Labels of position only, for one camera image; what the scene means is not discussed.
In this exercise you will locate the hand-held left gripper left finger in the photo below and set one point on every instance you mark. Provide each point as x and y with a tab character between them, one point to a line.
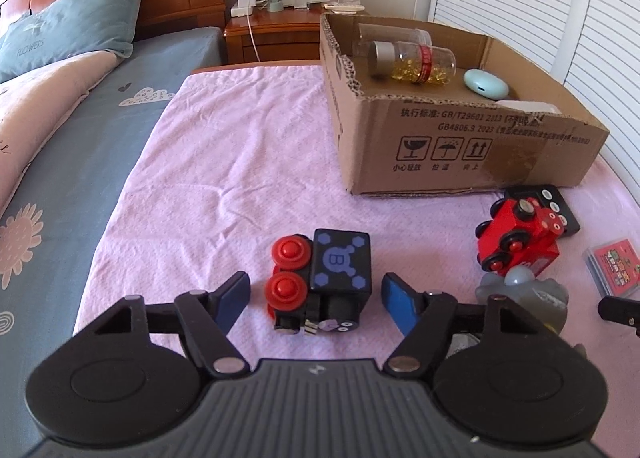
232	300

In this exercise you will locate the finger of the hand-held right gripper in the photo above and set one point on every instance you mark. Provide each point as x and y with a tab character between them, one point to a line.
617	310

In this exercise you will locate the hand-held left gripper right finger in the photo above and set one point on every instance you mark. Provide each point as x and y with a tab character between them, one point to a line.
400	303

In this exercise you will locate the pink card box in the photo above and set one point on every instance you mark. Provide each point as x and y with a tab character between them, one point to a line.
615	263

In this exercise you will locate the black toy train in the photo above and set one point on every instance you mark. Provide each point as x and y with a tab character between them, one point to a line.
340	263

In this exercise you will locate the grey elephant toy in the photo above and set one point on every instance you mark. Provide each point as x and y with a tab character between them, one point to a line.
540	293

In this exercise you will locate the black remote control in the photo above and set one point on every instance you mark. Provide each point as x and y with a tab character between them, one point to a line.
560	213

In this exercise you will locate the red toy train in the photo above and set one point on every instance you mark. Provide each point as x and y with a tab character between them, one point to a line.
520	228

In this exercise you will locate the brown cardboard box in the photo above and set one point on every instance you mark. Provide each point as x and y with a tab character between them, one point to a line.
450	128

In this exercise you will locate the mint green oval case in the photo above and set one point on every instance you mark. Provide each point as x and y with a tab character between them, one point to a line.
485	83

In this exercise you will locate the clear yellow capsule bottle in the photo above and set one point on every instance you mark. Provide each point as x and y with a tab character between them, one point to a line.
415	63

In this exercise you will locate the clear plastic jar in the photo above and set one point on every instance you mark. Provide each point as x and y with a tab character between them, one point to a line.
390	33

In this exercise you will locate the pink towel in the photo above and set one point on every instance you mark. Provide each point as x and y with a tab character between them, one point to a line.
225	163

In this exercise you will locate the blue patterned bed sheet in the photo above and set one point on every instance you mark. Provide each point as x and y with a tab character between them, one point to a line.
100	138

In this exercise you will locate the wooden nightstand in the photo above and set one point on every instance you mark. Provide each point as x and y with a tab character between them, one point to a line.
280	38

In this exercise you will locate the pink cream quilt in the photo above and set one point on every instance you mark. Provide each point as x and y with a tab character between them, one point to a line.
40	98

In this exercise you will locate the white power strip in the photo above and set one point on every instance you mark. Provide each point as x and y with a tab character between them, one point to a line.
244	10

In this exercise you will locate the white remote control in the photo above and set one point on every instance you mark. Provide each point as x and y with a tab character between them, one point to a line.
345	7

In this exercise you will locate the teal pillow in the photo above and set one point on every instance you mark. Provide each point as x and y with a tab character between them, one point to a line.
75	28

